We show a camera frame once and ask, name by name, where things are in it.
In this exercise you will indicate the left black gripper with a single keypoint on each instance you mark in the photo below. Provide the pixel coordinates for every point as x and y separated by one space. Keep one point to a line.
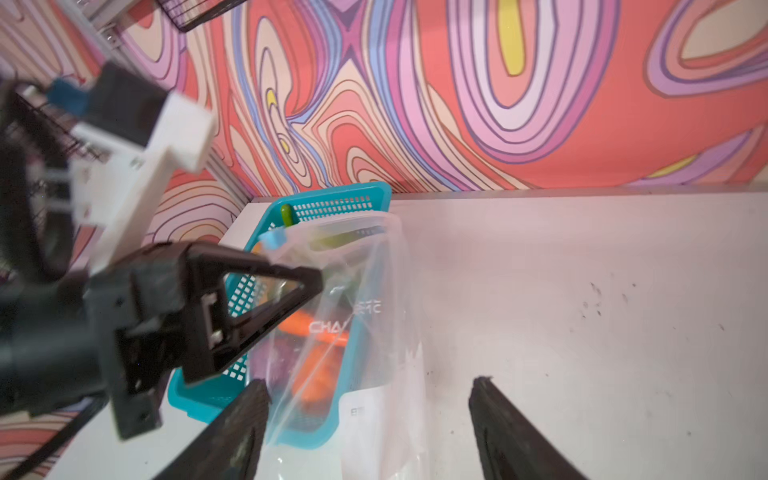
120 333

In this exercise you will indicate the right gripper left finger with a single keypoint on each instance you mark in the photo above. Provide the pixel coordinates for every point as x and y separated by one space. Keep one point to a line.
230 447

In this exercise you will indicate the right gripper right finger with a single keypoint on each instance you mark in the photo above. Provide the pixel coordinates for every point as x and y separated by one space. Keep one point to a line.
509 445

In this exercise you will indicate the orange carrot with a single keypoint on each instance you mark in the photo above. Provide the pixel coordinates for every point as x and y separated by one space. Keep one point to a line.
302 324

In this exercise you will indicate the teal plastic basket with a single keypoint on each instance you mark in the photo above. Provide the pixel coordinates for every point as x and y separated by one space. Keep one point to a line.
342 290

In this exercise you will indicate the clear zip top bag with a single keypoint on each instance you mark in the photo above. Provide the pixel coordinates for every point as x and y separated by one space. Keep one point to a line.
382 431

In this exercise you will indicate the green lettuce leaf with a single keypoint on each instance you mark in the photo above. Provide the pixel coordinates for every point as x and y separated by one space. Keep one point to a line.
331 242

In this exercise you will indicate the left black wire basket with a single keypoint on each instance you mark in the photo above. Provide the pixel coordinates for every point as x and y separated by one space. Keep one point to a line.
37 149

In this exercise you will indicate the black wire basket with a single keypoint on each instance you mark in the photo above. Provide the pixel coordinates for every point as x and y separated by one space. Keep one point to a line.
186 15
37 149

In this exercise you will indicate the back black wire basket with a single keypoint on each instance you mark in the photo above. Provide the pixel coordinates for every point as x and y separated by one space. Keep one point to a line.
186 15

